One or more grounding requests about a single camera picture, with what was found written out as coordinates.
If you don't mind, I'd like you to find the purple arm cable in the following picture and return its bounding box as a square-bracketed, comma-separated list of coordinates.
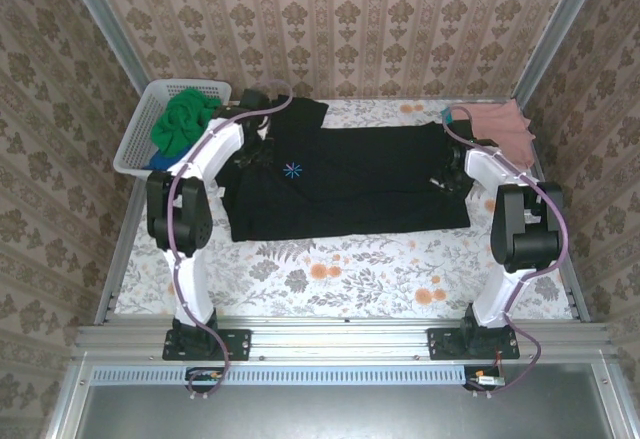
[442, 106, 571, 395]
[167, 78, 294, 401]

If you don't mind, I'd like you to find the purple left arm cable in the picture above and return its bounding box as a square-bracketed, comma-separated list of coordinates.
[167, 78, 294, 401]

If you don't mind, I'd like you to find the white floral tablecloth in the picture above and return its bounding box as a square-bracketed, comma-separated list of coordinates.
[114, 98, 576, 320]

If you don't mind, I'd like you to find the blue t-shirt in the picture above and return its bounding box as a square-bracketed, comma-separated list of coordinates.
[142, 146, 194, 170]

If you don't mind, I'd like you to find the black t-shirt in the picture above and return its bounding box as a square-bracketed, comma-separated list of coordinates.
[219, 94, 474, 244]

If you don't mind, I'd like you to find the aluminium front frame rail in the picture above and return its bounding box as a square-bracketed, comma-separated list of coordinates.
[74, 318, 614, 360]

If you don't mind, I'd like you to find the white plastic lattice basket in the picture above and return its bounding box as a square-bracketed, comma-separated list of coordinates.
[112, 77, 234, 184]

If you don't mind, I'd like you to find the green t-shirt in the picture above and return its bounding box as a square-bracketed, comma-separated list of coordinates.
[150, 87, 224, 156]

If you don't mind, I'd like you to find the aluminium table side rail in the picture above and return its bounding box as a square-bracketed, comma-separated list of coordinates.
[93, 178, 151, 324]
[509, 101, 591, 323]

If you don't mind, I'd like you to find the black cable connector box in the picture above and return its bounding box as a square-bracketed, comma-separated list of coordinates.
[464, 366, 506, 391]
[185, 366, 226, 393]

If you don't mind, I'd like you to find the grey slotted cable duct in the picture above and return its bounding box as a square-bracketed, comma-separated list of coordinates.
[91, 364, 469, 386]

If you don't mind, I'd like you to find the aluminium corner post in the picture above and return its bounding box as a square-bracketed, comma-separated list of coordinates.
[57, 0, 164, 110]
[512, 0, 609, 110]

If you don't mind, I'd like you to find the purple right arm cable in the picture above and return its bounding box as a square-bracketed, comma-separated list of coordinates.
[442, 106, 571, 395]

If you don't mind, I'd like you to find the grey metal sheet panel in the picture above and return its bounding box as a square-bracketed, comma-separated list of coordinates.
[44, 358, 640, 439]

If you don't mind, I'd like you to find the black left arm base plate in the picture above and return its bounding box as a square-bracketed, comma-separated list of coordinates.
[162, 327, 251, 362]

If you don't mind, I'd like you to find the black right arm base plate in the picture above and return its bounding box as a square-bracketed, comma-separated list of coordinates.
[427, 327, 521, 362]

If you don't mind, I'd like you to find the pink folded t-shirt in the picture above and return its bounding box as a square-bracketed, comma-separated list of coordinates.
[457, 98, 536, 168]

